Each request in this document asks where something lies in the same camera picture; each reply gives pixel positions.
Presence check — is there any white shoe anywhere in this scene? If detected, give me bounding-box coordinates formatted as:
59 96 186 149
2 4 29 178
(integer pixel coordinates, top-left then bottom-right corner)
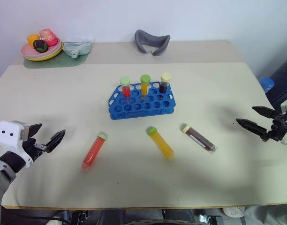
222 206 247 218

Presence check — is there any blue plastic test tube rack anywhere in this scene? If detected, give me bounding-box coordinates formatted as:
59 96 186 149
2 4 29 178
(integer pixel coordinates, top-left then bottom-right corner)
107 82 175 121

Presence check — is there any red liquid tube green cap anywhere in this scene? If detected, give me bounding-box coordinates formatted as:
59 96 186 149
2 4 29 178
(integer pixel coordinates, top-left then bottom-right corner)
119 76 132 104
81 132 109 170

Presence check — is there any dark liquid tube cream cap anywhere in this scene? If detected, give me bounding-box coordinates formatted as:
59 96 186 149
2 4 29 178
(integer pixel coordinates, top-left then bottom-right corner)
159 73 172 95
181 124 217 153

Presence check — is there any orange liquid tube green cap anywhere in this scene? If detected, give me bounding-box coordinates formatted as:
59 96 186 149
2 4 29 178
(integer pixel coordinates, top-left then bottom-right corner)
140 74 151 102
147 127 176 160

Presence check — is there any pink plate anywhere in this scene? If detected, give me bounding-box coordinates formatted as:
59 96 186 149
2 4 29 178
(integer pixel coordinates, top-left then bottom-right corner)
21 40 63 58

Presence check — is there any dark green toy fruit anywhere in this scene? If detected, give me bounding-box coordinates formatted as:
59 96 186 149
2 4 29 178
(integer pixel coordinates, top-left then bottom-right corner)
32 39 49 53

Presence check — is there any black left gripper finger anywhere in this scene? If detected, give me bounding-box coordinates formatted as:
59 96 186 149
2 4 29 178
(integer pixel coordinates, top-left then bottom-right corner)
28 123 43 142
46 129 66 153

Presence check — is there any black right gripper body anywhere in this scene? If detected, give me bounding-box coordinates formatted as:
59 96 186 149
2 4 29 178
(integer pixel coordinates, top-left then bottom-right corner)
266 112 287 142

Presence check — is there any grey foam face pad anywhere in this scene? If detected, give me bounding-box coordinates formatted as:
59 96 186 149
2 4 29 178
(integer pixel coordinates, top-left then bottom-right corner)
135 29 171 57

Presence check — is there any black floor cable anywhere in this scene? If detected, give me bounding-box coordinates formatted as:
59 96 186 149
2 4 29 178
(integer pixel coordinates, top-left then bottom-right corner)
1 208 66 225

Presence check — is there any dark cabinet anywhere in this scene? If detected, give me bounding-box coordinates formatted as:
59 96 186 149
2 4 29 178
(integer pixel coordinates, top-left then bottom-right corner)
265 55 287 111

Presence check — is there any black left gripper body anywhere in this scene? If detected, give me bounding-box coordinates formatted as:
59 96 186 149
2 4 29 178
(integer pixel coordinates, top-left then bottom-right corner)
23 137 52 163

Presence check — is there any dark rounded base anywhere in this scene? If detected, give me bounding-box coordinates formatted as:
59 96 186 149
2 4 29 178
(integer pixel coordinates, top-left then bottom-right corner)
123 208 197 225

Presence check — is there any orange toy fruit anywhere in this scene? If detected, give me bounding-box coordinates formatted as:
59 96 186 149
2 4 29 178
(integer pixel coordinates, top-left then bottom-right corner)
27 33 41 47

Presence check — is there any pale green plate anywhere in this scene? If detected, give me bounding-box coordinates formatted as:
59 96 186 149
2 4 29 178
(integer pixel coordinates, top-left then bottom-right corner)
23 43 64 60

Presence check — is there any green placemat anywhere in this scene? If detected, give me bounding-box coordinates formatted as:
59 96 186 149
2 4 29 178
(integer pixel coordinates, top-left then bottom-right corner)
23 52 88 69

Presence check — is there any metal bracket under table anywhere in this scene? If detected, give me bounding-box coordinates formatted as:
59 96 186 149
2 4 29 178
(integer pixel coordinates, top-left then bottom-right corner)
199 213 222 225

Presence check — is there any pink toy fruit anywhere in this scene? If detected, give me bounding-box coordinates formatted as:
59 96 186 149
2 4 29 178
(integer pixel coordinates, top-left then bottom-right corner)
39 28 58 47

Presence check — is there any yellow plate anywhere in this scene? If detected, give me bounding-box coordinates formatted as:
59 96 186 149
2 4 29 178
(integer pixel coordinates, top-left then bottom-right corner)
25 45 64 62

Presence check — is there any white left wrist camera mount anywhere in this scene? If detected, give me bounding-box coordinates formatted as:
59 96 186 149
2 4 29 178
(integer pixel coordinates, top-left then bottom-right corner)
0 120 33 168

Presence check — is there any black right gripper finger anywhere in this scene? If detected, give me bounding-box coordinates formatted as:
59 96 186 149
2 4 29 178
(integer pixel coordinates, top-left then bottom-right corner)
235 118 269 142
252 105 279 120

